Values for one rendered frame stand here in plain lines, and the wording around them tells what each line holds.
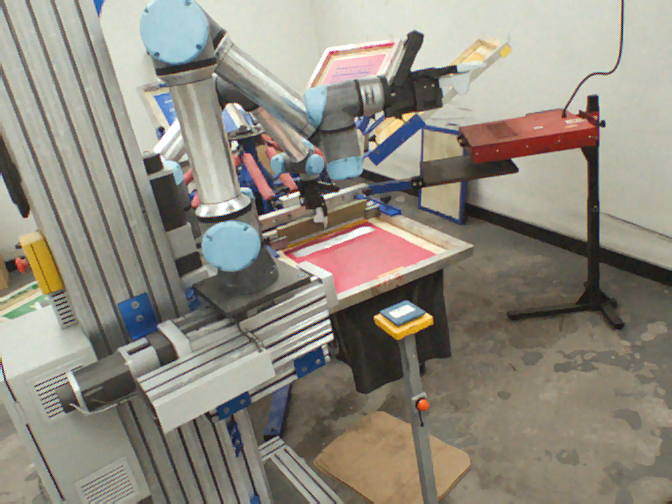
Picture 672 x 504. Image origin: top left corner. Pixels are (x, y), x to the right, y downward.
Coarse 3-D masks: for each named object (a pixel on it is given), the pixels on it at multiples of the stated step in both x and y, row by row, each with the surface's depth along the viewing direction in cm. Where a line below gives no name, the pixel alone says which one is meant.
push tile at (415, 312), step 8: (400, 304) 178; (408, 304) 177; (384, 312) 175; (392, 312) 174; (400, 312) 173; (408, 312) 172; (416, 312) 172; (424, 312) 171; (392, 320) 170; (400, 320) 169; (408, 320) 169
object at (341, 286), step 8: (320, 240) 242; (296, 248) 238; (328, 248) 232; (336, 248) 231; (288, 256) 232; (304, 256) 229; (312, 256) 228; (368, 272) 206; (376, 272) 204; (384, 272) 203; (336, 280) 204; (344, 280) 203; (352, 280) 202; (360, 280) 201; (368, 280) 200; (336, 288) 199; (344, 288) 198; (352, 288) 197
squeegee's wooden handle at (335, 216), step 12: (348, 204) 244; (360, 204) 245; (312, 216) 239; (336, 216) 242; (348, 216) 244; (360, 216) 247; (276, 228) 234; (288, 228) 234; (300, 228) 236; (312, 228) 238; (324, 228) 241; (288, 240) 235
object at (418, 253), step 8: (360, 224) 250; (368, 224) 249; (336, 232) 246; (344, 232) 245; (368, 232) 240; (376, 232) 239; (384, 232) 237; (352, 240) 235; (360, 240) 234; (392, 240) 228; (400, 240) 227; (408, 248) 218; (416, 248) 217; (408, 256) 212; (416, 256) 211; (424, 256) 210; (392, 264) 208; (400, 264) 207; (408, 264) 206
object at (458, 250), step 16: (400, 224) 237; (416, 224) 230; (432, 240) 219; (448, 240) 210; (432, 256) 200; (448, 256) 198; (464, 256) 202; (400, 272) 193; (416, 272) 194; (368, 288) 187; (384, 288) 190; (352, 304) 186
